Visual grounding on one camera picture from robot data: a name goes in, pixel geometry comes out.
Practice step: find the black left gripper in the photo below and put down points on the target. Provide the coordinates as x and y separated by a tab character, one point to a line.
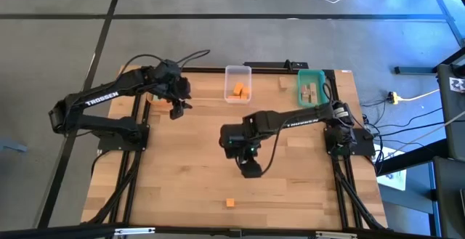
176	86

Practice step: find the blue floor object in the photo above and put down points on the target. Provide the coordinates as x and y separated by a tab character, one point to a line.
11	146

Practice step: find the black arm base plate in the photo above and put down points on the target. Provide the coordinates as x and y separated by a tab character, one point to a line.
365	146
109	145

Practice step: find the clear plastic bin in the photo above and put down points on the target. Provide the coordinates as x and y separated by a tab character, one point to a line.
238	73

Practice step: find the black rig crossbar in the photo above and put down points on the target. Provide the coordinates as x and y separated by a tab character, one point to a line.
189	230

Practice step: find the plain black case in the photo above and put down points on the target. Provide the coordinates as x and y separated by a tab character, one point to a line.
448	195

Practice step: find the silver metal bracket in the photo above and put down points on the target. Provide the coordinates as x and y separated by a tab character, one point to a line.
134	231
336	235

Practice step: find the yellow power plug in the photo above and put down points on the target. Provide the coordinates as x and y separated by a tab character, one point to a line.
392	95

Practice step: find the black metal beam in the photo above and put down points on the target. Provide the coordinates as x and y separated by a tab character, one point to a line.
410	159

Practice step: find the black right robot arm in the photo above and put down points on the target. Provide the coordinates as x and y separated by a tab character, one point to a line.
301	117

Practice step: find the green translucent plastic bin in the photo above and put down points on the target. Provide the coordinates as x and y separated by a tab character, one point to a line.
311	75

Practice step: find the small plain wood block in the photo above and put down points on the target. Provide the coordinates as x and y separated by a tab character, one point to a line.
314	97

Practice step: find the white paper sheet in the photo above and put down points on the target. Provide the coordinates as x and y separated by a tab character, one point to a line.
396	181

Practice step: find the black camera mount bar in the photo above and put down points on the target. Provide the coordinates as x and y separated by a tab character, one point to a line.
269	65

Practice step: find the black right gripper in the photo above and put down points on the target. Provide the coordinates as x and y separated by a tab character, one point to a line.
251	168

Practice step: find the black case with tag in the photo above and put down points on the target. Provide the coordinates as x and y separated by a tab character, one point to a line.
450	122

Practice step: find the black aluminium table frame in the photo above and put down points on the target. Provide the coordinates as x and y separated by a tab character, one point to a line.
207	69

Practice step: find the grey metal frame leg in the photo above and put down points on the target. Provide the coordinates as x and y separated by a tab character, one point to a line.
445	12

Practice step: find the orange translucent plastic bin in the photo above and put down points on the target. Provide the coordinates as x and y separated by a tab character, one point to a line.
160	105

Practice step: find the white code tag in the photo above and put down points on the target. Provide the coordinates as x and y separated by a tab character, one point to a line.
457	85

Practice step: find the black stand foot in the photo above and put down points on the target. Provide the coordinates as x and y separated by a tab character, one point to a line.
414	70

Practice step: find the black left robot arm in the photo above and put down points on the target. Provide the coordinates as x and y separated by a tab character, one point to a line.
105	97

